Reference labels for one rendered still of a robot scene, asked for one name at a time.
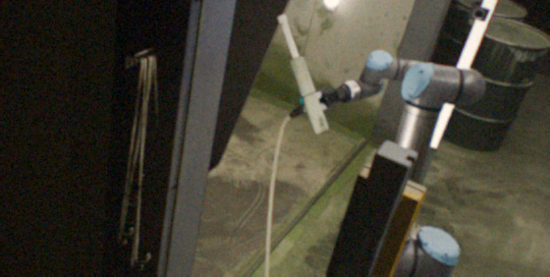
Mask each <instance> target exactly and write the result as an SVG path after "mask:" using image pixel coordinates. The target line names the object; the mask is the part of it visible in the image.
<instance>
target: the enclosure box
mask: <svg viewBox="0 0 550 277"><path fill-rule="evenodd" d="M290 1H291V0H236V2H235V8H234V18H233V24H232V29H231V36H230V41H229V47H228V52H227V58H226V64H225V69H224V75H223V80H222V91H221V97H220V103H219V108H218V114H217V119H216V125H215V130H214V136H213V142H212V147H211V152H210V167H209V173H210V172H211V171H212V170H213V169H214V168H216V167H217V166H218V165H219V164H220V163H221V161H222V156H223V154H224V152H225V151H226V148H227V146H228V144H229V141H230V139H231V138H232V135H233V133H234V131H235V127H236V126H237V124H238V121H239V119H240V117H241V115H242V113H243V111H244V109H245V106H246V104H247V100H248V97H249V94H250V92H251V91H252V89H253V86H254V84H255V82H256V79H257V78H258V76H259V71H260V69H261V67H262V65H263V63H264V61H265V58H266V56H267V54H268V52H269V50H270V48H271V46H272V41H273V39H274V37H275V35H276V33H277V30H278V28H279V26H280V25H281V24H280V23H279V20H278V17H279V16H282V15H285V14H286V10H287V8H288V6H289V4H290ZM209 173H208V174H209Z"/></svg>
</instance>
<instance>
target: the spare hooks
mask: <svg viewBox="0 0 550 277"><path fill-rule="evenodd" d="M155 49H157V47H156V46H155V45H154V46H152V47H149V48H143V49H141V50H140V51H139V52H137V53H133V54H128V55H127V57H126V59H125V67H126V68H127V69H128V68H129V64H130V66H132V65H133V62H134V64H135V65H138V63H139V62H140V71H139V79H138V86H137V98H136V106H135V112H134V119H133V126H132V131H131V146H130V152H129V161H128V167H127V177H126V183H125V190H124V200H123V206H122V216H121V222H120V231H119V234H118V235H119V236H118V240H119V243H120V244H121V245H123V246H124V245H125V244H126V239H124V241H122V232H123V234H125V235H126V236H130V235H131V234H132V233H133V232H134V243H133V252H132V259H131V265H132V268H133V269H134V270H136V271H138V272H140V271H141V270H142V269H143V265H141V267H140V269H137V268H136V267H135V266H134V259H135V260H136V261H137V262H147V261H148V260H149V259H150V253H149V254H148V255H147V256H146V257H145V258H142V259H139V258H138V257H137V255H138V227H139V209H140V191H141V179H142V178H143V177H144V175H143V174H142V161H143V148H144V141H145V119H146V107H147V99H148V95H149V89H150V85H151V79H152V76H154V93H155V109H156V125H157V127H158V126H159V119H158V87H157V77H156V56H155V54H154V53H153V50H155ZM142 56H144V57H145V59H144V58H143V57H142ZM130 58H131V59H130ZM146 60H148V68H147V73H146V79H145V70H146ZM142 68H143V70H142ZM142 74H143V93H142V106H141V110H140V115H139V123H138V127H137V138H136V141H135V148H134V152H133V142H134V136H135V130H136V122H137V115H138V100H139V95H140V87H141V79H142ZM139 142H140V148H139V155H140V157H139V167H138V178H137V177H134V176H133V173H134V169H135V164H136V159H137V154H138V146H139ZM132 152H133V155H132ZM131 158H132V161H131ZM132 180H134V181H138V187H137V192H136V194H135V196H131V195H130V187H131V183H132ZM135 198H137V199H136V200H135V202H134V203H130V202H129V199H135ZM128 204H129V205H131V206H133V205H137V212H136V217H135V219H132V220H129V219H127V218H126V216H127V209H128ZM125 222H126V223H132V222H133V223H135V222H136V224H135V231H134V229H133V228H131V230H130V231H129V232H127V231H124V230H125V228H124V227H125Z"/></svg>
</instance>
